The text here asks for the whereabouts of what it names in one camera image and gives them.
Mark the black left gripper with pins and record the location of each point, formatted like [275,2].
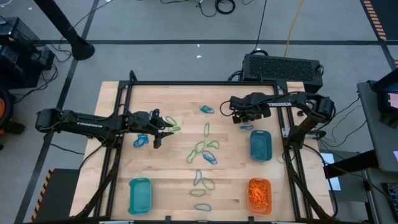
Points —
[150,123]

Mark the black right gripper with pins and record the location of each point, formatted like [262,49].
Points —
[248,109]

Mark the green rubber band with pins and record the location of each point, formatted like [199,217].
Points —
[196,146]
[178,128]
[191,193]
[166,118]
[208,145]
[203,108]
[206,123]
[187,160]
[213,186]

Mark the orange rubber bands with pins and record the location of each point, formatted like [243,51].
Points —
[258,194]

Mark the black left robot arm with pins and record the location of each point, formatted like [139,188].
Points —
[90,124]

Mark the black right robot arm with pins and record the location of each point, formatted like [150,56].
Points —
[298,101]

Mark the dark blue plastic basket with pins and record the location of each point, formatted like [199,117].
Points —
[261,146]

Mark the small black knob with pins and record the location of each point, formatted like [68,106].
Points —
[299,113]

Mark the black perforated computer box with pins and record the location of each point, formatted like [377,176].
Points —
[280,67]

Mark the teal plastic basket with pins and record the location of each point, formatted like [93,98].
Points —
[140,196]

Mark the orange plastic basket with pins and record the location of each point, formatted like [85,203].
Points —
[259,213]

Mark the white sheet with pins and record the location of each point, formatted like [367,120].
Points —
[334,183]

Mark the black stand bar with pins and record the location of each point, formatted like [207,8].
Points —
[351,163]

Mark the black mat hazard striped edge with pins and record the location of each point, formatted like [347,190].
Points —
[388,15]
[59,196]

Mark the grey side desk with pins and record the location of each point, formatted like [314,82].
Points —
[373,130]

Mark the black monitor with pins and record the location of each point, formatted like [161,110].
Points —
[384,90]

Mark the black pole stand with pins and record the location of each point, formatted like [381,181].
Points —
[62,23]

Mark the black equipment case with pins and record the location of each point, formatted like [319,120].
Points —
[18,71]

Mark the black orange wheeled device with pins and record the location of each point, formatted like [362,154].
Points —
[7,102]

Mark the black keyboard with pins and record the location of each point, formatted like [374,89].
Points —
[391,199]

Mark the silver corner bracket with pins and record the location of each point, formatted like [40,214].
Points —
[284,132]

